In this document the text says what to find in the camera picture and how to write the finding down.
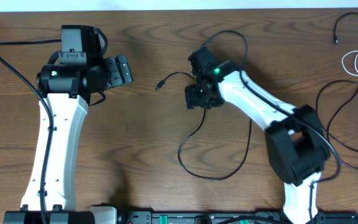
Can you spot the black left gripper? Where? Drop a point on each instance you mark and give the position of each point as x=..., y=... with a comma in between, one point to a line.
x=119, y=74

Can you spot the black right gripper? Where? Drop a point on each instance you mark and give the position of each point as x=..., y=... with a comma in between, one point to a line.
x=192, y=98

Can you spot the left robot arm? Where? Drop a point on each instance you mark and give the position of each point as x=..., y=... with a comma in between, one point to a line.
x=64, y=87

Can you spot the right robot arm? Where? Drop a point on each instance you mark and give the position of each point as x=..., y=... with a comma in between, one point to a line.
x=296, y=148

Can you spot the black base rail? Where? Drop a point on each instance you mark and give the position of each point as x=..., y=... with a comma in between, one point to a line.
x=213, y=217

